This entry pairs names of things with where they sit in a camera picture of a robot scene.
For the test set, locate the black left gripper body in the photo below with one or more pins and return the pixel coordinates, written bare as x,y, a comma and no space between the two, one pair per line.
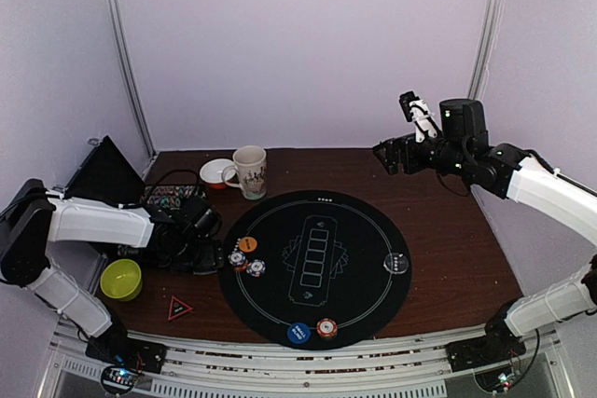
191,256

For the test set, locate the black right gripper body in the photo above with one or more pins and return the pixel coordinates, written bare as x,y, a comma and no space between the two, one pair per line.
401,154

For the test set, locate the blue white poker chip stack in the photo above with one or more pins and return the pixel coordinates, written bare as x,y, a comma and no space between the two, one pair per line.
238,260

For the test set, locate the orange big blind button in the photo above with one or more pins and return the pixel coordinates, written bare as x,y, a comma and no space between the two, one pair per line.
247,244

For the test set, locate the dark white poker chip stack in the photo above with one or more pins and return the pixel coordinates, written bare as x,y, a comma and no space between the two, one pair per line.
256,268

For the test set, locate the blue small blind button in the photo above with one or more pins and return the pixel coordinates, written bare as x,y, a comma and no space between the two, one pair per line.
298,333

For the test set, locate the red poker chip stack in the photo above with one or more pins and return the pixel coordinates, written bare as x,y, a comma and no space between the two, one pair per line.
327,329

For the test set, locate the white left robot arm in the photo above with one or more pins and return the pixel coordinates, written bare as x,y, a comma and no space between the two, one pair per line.
38,216

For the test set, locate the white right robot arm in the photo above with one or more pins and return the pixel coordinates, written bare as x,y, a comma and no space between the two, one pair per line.
459,145

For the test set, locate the red black triangle token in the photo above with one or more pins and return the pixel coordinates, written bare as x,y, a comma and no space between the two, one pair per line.
178,308

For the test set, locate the white saucer orange base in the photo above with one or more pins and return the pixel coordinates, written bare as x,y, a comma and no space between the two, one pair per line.
211,172

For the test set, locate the lime green bowl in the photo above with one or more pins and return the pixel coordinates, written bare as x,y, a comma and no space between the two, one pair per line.
122,280

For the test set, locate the white floral mug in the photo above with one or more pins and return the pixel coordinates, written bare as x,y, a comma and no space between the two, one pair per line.
248,172

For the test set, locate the clear dealer button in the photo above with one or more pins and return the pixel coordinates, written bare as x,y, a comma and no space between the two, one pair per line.
396,263

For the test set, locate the black poker chip case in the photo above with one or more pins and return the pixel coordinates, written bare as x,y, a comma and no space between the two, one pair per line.
105,175

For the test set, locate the round black poker mat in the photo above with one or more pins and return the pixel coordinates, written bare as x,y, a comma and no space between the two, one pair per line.
324,255

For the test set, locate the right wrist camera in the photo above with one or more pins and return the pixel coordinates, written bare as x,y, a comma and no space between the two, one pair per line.
417,112

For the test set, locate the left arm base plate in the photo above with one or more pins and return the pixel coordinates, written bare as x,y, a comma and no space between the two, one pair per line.
138,355

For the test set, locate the aluminium front rail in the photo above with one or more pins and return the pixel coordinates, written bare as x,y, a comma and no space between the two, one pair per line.
409,366

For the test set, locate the right aluminium frame post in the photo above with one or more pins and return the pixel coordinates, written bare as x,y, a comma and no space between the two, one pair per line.
489,32

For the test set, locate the aluminium frame post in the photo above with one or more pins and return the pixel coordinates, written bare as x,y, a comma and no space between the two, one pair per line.
489,32
126,70

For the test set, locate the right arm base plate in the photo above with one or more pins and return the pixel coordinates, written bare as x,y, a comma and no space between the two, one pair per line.
480,351

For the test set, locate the left aluminium frame post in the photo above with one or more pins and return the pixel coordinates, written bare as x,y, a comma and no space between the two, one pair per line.
126,70

